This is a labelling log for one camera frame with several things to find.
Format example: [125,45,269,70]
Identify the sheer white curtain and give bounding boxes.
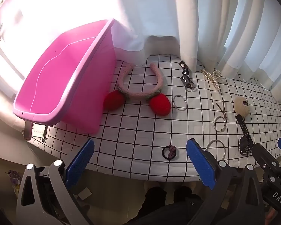
[0,0,181,66]

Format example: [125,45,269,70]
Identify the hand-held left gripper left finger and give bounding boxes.
[16,138,95,225]

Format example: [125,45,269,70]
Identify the pearl hair claw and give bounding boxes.
[200,68,222,92]

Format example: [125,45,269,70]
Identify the black strap keychain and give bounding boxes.
[179,60,194,91]

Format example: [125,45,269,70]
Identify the pink strawberry plush headband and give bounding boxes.
[103,63,172,116]

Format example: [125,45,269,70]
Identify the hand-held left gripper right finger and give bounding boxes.
[186,138,265,225]

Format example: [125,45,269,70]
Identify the silver metal ring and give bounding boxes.
[206,139,226,156]
[214,116,227,131]
[172,94,187,110]

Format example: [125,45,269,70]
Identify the person's dark pants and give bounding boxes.
[129,186,202,225]

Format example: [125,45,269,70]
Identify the knotted dark hair tie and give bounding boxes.
[162,145,178,160]

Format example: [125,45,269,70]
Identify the beige plush hair clip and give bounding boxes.
[233,97,250,116]

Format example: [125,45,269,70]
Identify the pink plastic basin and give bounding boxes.
[13,18,117,135]

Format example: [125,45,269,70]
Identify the brown bobby pin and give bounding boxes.
[215,99,227,120]

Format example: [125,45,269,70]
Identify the black wrist watch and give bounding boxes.
[236,114,254,155]

